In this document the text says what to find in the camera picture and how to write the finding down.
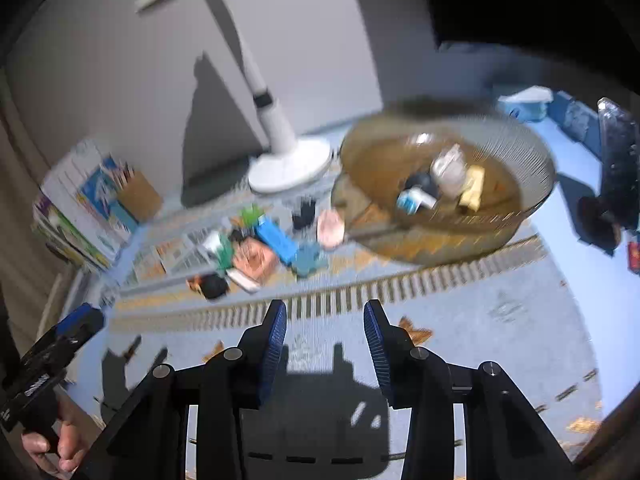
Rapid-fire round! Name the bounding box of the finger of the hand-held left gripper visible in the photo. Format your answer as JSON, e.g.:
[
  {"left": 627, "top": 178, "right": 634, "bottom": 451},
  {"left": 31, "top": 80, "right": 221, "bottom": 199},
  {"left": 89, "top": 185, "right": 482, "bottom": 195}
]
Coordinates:
[{"left": 54, "top": 303, "right": 107, "bottom": 347}]

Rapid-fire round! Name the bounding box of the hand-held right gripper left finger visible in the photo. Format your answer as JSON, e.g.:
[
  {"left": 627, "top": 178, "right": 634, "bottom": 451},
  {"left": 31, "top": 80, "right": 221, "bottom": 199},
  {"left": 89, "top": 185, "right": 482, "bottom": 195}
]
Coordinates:
[{"left": 72, "top": 299, "right": 289, "bottom": 480}]

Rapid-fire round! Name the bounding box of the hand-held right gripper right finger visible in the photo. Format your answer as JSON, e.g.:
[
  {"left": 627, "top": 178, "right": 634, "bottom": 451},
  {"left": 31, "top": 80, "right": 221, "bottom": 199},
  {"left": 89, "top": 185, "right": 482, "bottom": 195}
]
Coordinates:
[{"left": 363, "top": 299, "right": 578, "bottom": 480}]

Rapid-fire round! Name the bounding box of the blue toy brick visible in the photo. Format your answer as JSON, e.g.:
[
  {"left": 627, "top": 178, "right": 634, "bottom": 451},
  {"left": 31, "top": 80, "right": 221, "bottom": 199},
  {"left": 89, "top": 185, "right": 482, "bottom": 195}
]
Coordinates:
[{"left": 254, "top": 221, "right": 299, "bottom": 266}]

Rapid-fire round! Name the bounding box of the pink toy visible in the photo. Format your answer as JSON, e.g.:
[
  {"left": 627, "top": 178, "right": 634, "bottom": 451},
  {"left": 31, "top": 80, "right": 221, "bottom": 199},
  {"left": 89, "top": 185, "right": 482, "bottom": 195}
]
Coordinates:
[{"left": 316, "top": 208, "right": 347, "bottom": 250}]

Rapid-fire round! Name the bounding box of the green plastic toy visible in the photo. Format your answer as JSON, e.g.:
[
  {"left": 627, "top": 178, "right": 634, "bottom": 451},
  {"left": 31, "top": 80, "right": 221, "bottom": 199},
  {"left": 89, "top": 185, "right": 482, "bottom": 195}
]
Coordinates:
[{"left": 239, "top": 205, "right": 268, "bottom": 229}]

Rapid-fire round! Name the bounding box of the black spiky toy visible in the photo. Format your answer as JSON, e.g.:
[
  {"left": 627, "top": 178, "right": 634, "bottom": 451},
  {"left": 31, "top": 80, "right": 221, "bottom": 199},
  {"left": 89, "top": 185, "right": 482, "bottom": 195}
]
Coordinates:
[{"left": 291, "top": 196, "right": 317, "bottom": 231}]

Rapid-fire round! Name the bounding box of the person's left hand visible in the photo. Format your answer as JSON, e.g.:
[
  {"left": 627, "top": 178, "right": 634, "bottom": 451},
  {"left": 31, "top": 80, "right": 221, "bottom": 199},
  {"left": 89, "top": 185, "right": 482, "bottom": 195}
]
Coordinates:
[{"left": 22, "top": 394, "right": 95, "bottom": 476}]

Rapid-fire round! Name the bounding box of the white card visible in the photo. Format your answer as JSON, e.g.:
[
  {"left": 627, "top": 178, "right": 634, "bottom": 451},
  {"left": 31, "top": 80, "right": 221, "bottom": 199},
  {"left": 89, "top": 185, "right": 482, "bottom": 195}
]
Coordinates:
[{"left": 225, "top": 267, "right": 262, "bottom": 294}]

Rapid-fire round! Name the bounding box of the black and orange toy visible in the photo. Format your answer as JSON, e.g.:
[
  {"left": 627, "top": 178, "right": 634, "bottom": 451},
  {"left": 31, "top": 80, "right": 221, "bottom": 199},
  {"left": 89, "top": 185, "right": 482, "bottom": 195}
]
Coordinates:
[{"left": 187, "top": 273, "right": 231, "bottom": 301}]

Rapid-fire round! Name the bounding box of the orange square tile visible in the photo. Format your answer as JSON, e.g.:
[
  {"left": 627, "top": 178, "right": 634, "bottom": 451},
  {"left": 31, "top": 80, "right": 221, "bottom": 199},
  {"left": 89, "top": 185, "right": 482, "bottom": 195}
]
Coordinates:
[{"left": 232, "top": 237, "right": 279, "bottom": 281}]

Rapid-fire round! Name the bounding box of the blue-grey gear-shaped toy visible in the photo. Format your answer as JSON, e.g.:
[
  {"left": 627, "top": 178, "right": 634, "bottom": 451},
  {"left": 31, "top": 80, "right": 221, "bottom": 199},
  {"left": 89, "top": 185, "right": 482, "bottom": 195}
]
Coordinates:
[{"left": 291, "top": 242, "right": 329, "bottom": 278}]

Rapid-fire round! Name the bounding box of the blue patterned table mat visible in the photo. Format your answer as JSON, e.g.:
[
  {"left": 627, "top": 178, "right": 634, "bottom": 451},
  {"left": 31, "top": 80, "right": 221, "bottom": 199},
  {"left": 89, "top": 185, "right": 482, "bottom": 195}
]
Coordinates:
[{"left": 65, "top": 110, "right": 637, "bottom": 480}]

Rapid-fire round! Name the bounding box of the white and green toy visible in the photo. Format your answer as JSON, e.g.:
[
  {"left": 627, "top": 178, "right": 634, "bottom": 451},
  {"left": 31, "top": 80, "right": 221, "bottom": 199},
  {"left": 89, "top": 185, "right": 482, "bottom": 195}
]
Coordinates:
[{"left": 201, "top": 230, "right": 235, "bottom": 268}]

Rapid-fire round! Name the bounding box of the stack of colourful books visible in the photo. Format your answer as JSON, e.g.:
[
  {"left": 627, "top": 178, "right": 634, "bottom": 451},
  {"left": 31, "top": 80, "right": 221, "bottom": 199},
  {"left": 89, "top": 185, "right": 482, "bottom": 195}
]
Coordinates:
[{"left": 32, "top": 137, "right": 139, "bottom": 274}]

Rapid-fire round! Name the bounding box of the beige curtain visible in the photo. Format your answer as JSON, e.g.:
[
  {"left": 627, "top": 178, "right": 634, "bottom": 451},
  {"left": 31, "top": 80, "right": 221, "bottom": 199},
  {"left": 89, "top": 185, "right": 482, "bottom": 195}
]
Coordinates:
[{"left": 0, "top": 65, "right": 78, "bottom": 351}]

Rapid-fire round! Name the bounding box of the blue and white toy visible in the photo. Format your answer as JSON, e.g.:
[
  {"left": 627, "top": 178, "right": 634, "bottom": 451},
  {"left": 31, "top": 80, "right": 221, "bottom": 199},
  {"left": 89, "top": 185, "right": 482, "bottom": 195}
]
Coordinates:
[{"left": 396, "top": 187, "right": 436, "bottom": 215}]

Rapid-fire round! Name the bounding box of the small black round toy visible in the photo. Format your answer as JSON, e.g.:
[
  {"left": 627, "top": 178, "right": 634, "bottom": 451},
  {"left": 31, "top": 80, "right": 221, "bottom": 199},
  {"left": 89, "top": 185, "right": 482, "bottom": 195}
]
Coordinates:
[{"left": 404, "top": 172, "right": 440, "bottom": 198}]

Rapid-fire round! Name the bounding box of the white desk lamp base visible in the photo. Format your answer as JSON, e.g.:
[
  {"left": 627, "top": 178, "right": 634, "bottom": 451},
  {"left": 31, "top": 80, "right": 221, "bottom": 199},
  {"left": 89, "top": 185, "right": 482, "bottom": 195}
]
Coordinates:
[{"left": 135, "top": 0, "right": 334, "bottom": 195}]

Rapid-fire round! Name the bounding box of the yellow toy block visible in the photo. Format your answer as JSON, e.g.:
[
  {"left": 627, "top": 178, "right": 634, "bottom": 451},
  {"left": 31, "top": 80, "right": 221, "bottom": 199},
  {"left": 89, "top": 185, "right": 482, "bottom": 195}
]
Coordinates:
[{"left": 457, "top": 166, "right": 487, "bottom": 211}]

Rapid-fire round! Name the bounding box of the blue tissue pack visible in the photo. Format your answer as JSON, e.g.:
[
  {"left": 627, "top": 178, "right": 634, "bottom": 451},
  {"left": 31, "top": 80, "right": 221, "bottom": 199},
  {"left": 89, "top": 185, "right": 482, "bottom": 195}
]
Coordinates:
[{"left": 496, "top": 85, "right": 555, "bottom": 122}]

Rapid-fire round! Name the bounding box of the blue box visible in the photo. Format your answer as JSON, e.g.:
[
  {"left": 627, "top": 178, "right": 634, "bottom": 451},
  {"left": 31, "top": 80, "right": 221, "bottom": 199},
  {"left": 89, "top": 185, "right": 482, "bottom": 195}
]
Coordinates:
[{"left": 547, "top": 91, "right": 604, "bottom": 154}]

